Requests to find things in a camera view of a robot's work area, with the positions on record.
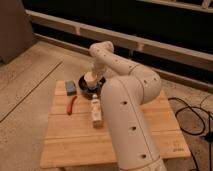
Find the white ceramic cup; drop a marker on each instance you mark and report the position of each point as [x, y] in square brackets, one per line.
[91, 79]

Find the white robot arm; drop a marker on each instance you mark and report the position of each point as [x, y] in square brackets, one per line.
[121, 100]

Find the white plastic bottle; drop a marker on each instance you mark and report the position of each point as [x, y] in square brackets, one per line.
[96, 113]

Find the grey blue sponge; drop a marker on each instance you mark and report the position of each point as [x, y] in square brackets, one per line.
[70, 88]

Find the wooden table board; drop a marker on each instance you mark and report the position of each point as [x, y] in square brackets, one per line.
[71, 140]

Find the white window railing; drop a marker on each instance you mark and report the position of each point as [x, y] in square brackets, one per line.
[162, 50]

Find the grey upholstered chair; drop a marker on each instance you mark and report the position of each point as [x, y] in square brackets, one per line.
[16, 33]

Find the red handled tool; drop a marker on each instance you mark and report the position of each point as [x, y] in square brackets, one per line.
[70, 105]

